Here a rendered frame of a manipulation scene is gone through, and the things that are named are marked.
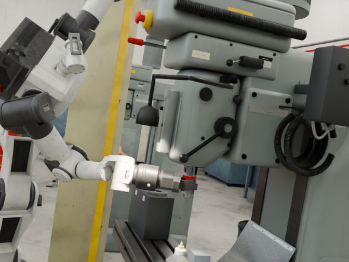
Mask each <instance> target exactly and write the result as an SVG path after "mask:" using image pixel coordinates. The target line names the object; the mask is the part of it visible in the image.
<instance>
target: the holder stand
mask: <svg viewBox="0 0 349 262"><path fill-rule="evenodd" d="M174 200H175V199H174V198H173V197H172V196H170V195H169V194H168V192H167V191H165V190H161V189H159V187H157V188H156V189H155V191H149V192H147V190H143V189H137V188H136V187H135V186H134V185H133V189H132V196H131V203H130V210H129V216H128V224H129V225H130V226H131V227H132V228H133V229H134V231H135V232H136V233H137V234H138V235H139V236H140V237H141V238H142V239H143V240H168V237H169V230H170V224H171V218H172V211H173V204H174Z"/></svg>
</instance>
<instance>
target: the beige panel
mask: <svg viewBox="0 0 349 262"><path fill-rule="evenodd" d="M140 6H141V0H121V1H119V2H114V3H113V4H112V6H111V7H110V8H109V10H108V11H107V13H106V14H105V16H104V17H103V19H102V20H101V22H100V23H99V25H98V26H97V28H96V29H95V31H93V30H92V31H93V32H96V34H97V35H96V37H95V39H94V40H93V41H92V43H91V44H90V46H89V47H88V49H87V50H86V52H85V53H84V55H85V56H86V57H87V63H88V75H87V76H86V78H85V80H84V82H83V84H82V85H81V87H80V89H79V91H78V93H77V94H76V96H75V98H74V100H73V102H72V103H71V105H69V110H68V117H67V122H66V129H65V137H64V141H65V142H69V143H71V144H74V145H75V146H79V147H81V148H82V149H84V150H85V151H86V153H87V157H88V159H89V160H90V161H93V162H101V161H103V158H104V157H105V156H109V155H119V148H120V141H121V136H122V130H123V122H124V115H125V108H126V101H127V95H128V87H129V81H130V74H131V66H132V60H133V52H134V48H135V44H131V43H128V42H127V40H128V38H129V37H132V38H136V34H137V27H138V24H136V22H135V15H136V13H137V11H140ZM112 178H113V177H112ZM112 178H111V179H110V180H109V181H102V180H82V179H72V180H71V181H70V182H68V183H65V182H62V181H60V180H59V181H58V188H57V195H56V203H55V210H54V215H53V222H52V230H51V237H50V244H49V252H48V259H47V262H103V257H104V250H105V243H106V236H107V231H108V225H109V217H110V211H111V204H112V196H113V190H111V184H112Z"/></svg>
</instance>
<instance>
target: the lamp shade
mask: <svg viewBox="0 0 349 262"><path fill-rule="evenodd" d="M136 124H141V125H147V126H155V127H158V124H159V113H158V110H157V109H156V108H155V107H153V106H149V105H147V106H143V107H141V108H140V109H139V111H138V113H137V117H136Z"/></svg>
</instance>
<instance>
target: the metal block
mask: <svg viewBox="0 0 349 262"><path fill-rule="evenodd" d="M210 258H211V256H210V255H209V254H208V253H207V251H206V250H205V249H204V248H189V251H188V255H187V260H188V261H189V262H210Z"/></svg>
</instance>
